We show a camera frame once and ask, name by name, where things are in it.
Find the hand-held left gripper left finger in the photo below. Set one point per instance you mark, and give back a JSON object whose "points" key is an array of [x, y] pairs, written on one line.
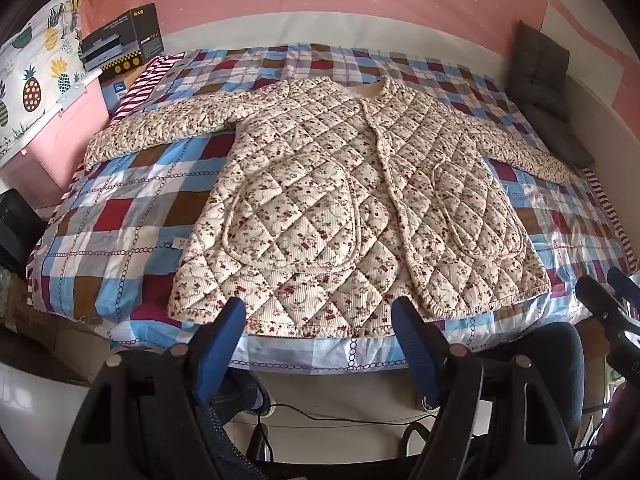
{"points": [[225, 342]]}

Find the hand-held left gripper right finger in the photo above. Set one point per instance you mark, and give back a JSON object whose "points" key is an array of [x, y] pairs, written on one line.
{"points": [[415, 350]]}

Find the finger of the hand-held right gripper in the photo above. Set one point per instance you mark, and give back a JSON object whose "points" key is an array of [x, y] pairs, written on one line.
{"points": [[622, 285], [602, 305]]}

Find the floral quilted jacket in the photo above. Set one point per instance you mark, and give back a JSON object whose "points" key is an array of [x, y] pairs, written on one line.
{"points": [[320, 170]]}

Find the person's leg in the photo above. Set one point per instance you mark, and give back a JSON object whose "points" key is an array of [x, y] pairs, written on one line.
{"points": [[240, 395]]}

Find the dark grey pillow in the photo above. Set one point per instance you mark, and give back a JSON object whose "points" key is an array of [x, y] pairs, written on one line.
{"points": [[560, 135]]}

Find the plaid bed sheet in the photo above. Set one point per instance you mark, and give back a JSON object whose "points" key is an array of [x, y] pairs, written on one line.
{"points": [[125, 210]]}

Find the brown cardboard box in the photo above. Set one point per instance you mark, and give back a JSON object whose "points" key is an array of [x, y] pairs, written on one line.
{"points": [[35, 330]]}

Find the grey tufted cushion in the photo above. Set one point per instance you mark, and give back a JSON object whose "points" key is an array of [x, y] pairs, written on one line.
{"points": [[540, 65]]}

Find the black device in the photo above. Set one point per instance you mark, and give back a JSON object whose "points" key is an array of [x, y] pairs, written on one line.
{"points": [[17, 230]]}

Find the pink storage box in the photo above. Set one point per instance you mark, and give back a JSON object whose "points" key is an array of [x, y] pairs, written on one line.
{"points": [[65, 140]]}

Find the black printed box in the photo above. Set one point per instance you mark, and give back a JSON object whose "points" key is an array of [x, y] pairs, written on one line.
{"points": [[122, 35]]}

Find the pineapple print cloth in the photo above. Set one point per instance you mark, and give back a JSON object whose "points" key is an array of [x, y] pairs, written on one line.
{"points": [[35, 75]]}

